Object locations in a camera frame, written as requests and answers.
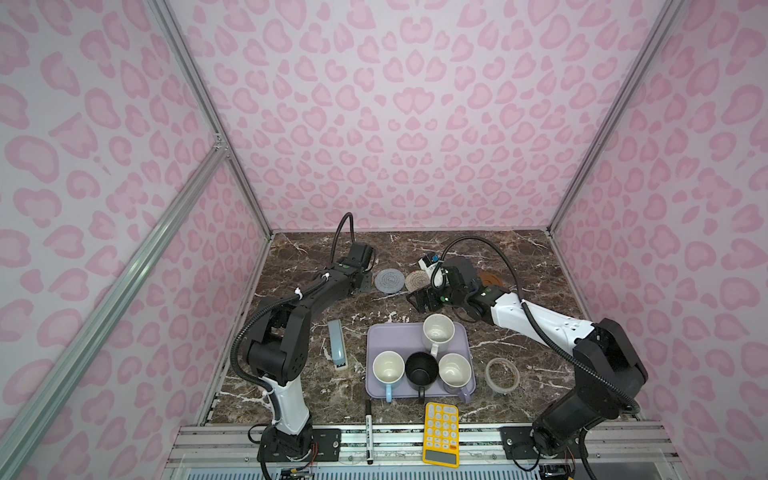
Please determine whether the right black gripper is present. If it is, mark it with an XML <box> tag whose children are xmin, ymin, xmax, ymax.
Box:
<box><xmin>403</xmin><ymin>280</ymin><xmax>468</xmax><ymax>314</ymax></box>

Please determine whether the brown round wooden coaster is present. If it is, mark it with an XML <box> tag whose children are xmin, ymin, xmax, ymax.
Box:
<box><xmin>478</xmin><ymin>271</ymin><xmax>504</xmax><ymax>287</ymax></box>

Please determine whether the blue-grey woven round coaster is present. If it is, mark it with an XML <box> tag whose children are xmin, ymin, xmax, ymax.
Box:
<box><xmin>374</xmin><ymin>268</ymin><xmax>405</xmax><ymax>294</ymax></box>

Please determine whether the multicolour woven round coaster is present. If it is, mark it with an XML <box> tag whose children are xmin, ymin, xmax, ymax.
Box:
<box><xmin>405</xmin><ymin>270</ymin><xmax>430</xmax><ymax>293</ymax></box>

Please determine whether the white speckled mug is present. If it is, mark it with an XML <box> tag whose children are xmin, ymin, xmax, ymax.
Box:
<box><xmin>421</xmin><ymin>313</ymin><xmax>455</xmax><ymax>358</ymax></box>

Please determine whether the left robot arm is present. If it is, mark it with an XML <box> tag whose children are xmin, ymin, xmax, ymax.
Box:
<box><xmin>230</xmin><ymin>242</ymin><xmax>374</xmax><ymax>461</ymax></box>

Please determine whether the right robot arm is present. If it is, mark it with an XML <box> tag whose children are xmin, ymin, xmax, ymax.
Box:
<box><xmin>408</xmin><ymin>253</ymin><xmax>648</xmax><ymax>457</ymax></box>

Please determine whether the lavender plastic tray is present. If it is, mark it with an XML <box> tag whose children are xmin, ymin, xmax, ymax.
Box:
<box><xmin>365</xmin><ymin>323</ymin><xmax>477</xmax><ymax>399</ymax></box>

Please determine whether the black mug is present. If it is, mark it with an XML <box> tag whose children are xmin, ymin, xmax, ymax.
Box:
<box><xmin>405</xmin><ymin>352</ymin><xmax>439</xmax><ymax>404</ymax></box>

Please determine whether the clear tape roll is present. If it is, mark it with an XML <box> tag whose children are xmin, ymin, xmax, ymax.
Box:
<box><xmin>484</xmin><ymin>357</ymin><xmax>520</xmax><ymax>395</ymax></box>

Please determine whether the black marker pen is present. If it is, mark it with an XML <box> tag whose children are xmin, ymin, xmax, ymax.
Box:
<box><xmin>365</xmin><ymin>399</ymin><xmax>374</xmax><ymax>465</ymax></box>

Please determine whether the yellow calculator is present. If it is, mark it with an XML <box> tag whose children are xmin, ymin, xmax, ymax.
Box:
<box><xmin>422</xmin><ymin>402</ymin><xmax>460</xmax><ymax>468</ymax></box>

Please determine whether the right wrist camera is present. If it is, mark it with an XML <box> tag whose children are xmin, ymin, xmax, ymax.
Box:
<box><xmin>418</xmin><ymin>252</ymin><xmax>444</xmax><ymax>288</ymax></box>

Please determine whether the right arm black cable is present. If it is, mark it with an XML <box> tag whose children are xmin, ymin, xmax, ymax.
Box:
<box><xmin>430</xmin><ymin>235</ymin><xmax>640</xmax><ymax>415</ymax></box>

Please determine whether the white mug lavender handle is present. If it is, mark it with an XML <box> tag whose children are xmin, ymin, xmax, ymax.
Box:
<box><xmin>438</xmin><ymin>353</ymin><xmax>474</xmax><ymax>403</ymax></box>

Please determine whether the white mug blue handle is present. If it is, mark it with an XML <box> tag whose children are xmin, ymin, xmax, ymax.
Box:
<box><xmin>372</xmin><ymin>350</ymin><xmax>405</xmax><ymax>403</ymax></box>

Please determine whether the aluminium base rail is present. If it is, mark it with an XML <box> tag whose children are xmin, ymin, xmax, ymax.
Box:
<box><xmin>161</xmin><ymin>421</ymin><xmax>688</xmax><ymax>479</ymax></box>

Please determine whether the aluminium frame corner post left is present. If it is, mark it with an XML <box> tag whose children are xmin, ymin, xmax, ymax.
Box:
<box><xmin>146</xmin><ymin>0</ymin><xmax>274</xmax><ymax>240</ymax></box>

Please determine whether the aluminium frame corner post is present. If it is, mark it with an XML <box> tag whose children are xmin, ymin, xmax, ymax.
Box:
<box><xmin>547</xmin><ymin>0</ymin><xmax>688</xmax><ymax>238</ymax></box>
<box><xmin>146</xmin><ymin>0</ymin><xmax>274</xmax><ymax>240</ymax></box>

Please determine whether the aluminium frame corner post right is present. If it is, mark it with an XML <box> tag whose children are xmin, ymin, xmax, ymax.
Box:
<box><xmin>547</xmin><ymin>0</ymin><xmax>688</xmax><ymax>238</ymax></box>

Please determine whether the aluminium diagonal frame bar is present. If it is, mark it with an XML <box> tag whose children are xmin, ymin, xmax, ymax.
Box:
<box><xmin>1</xmin><ymin>145</ymin><xmax>230</xmax><ymax>479</ymax></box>

